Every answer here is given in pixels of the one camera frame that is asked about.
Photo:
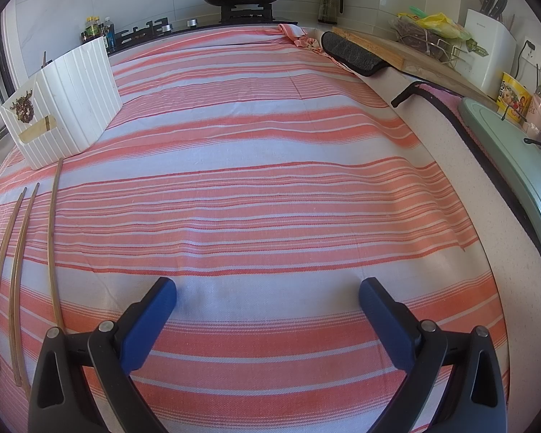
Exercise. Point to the white wall outlet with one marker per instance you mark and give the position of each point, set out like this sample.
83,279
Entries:
534,52

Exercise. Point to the white knife block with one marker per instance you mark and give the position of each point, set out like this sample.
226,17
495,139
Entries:
489,49

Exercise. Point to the dark sauce bottle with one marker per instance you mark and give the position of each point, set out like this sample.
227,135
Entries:
101,27

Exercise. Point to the yellow instant noodle cup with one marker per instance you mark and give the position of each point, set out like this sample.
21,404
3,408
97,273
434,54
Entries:
514,99

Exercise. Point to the orange white striped cloth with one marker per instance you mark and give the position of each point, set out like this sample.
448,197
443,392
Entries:
252,189

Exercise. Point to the white ribbed utensil holder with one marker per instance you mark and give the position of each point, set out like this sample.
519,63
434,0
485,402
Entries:
76,99

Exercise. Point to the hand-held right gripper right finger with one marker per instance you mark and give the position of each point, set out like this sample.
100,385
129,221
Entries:
387,324

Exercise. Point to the wooden chopstick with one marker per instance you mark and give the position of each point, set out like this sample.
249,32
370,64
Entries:
4,243
20,237
50,243

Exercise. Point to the green cutting board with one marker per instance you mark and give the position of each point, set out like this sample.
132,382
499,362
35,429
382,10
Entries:
500,144

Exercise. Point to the yellow plastic bag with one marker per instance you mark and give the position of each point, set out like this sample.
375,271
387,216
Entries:
435,21

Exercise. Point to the pink mat with black edge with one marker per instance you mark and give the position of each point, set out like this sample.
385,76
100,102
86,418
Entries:
446,94

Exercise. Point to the black gas stove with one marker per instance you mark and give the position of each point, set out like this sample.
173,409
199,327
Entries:
245,13

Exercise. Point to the green label bottle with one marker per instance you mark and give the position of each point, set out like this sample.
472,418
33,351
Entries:
90,31

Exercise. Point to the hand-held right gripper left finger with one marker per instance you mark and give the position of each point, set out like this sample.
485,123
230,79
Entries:
148,324

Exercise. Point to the wooden cutting board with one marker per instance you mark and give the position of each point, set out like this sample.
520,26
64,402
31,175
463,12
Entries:
405,54

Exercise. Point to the blue label bottle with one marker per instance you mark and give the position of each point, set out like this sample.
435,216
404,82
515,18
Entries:
110,36

